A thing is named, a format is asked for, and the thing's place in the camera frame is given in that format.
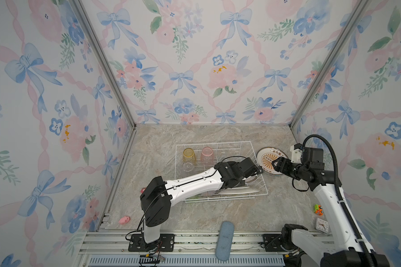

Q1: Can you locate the orange sunburst printed plate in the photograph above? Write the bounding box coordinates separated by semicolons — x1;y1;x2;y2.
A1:
256;147;288;176

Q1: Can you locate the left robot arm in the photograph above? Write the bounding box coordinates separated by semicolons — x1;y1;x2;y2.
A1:
140;157;263;244

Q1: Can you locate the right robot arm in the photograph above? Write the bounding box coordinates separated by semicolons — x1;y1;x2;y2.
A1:
272;157;390;267

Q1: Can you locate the white plate lower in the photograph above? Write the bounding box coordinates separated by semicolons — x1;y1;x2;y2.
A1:
218;186;259;195

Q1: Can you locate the pink translucent cup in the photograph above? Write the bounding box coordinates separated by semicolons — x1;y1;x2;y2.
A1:
200;147;215;165

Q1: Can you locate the orange green small toy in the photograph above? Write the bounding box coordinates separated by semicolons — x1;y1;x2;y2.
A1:
314;204;324;216

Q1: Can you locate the green translucent cup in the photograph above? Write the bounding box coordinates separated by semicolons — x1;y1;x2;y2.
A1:
186;195;202;202

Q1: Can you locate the clear glass cup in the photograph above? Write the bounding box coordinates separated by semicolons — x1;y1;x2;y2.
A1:
182;162;195;173

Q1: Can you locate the yellow translucent cup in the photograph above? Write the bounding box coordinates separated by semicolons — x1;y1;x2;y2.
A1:
183;148;197;165

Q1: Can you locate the small white clock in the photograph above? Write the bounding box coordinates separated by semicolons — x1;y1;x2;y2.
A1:
315;218;330;234

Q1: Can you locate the pink small toy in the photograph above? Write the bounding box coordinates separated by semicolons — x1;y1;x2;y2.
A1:
119;216;131;225

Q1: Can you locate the black camera cable left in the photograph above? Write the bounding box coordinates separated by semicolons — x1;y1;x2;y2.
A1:
125;155;248;241

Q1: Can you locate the black corrugated hose right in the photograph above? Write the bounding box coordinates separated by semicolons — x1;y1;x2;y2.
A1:
302;134;376;267

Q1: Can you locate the white wire dish rack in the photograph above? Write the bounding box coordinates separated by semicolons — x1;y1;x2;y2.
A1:
174;141;268;203

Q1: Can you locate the aluminium corner post right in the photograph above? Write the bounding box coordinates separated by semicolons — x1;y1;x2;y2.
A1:
289;0;370;130

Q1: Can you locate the aluminium corner post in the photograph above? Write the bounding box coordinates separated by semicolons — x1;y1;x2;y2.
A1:
289;0;370;130
69;0;136;130

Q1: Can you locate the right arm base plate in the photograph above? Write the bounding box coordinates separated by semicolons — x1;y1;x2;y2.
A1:
260;234;286;252

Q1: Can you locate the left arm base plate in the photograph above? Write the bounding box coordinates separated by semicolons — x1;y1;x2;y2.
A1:
128;234;176;252

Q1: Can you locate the aluminium front rail frame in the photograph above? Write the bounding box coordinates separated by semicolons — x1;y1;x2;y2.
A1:
71;230;366;267

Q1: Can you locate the aluminium corner post left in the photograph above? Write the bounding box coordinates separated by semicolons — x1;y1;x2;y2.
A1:
69;0;136;130

